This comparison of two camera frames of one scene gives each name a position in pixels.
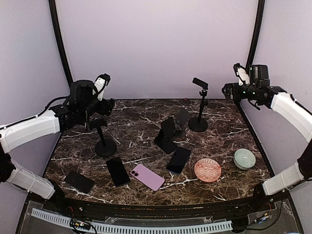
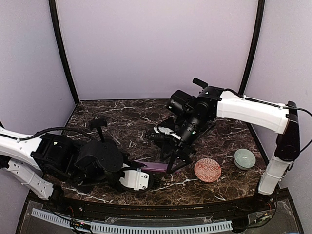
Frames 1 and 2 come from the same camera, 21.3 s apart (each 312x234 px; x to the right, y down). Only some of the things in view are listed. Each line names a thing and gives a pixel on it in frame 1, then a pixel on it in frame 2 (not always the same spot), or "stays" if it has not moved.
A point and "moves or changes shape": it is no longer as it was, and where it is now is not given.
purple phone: [147, 177] moves or changes shape
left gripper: [107, 107] -> [129, 166]
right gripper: [237, 96] -> [176, 151]
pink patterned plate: [207, 170] stays
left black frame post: [60, 33] stays
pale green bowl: [244, 159] stays
